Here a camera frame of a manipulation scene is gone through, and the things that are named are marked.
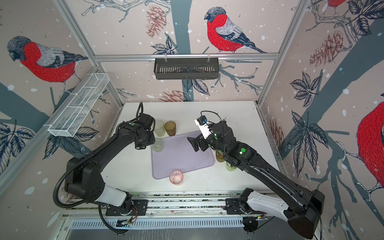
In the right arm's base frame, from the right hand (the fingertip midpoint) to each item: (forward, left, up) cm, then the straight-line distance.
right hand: (193, 133), depth 69 cm
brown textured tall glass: (+19, +18, -21) cm, 34 cm away
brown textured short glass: (+1, -15, -25) cm, 29 cm away
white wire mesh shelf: (+7, +61, +5) cm, 62 cm away
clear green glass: (-7, -19, -22) cm, 30 cm away
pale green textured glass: (+8, +25, -26) cm, 37 cm away
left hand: (+4, +26, -15) cm, 30 cm away
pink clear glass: (-12, +11, -27) cm, 31 cm away
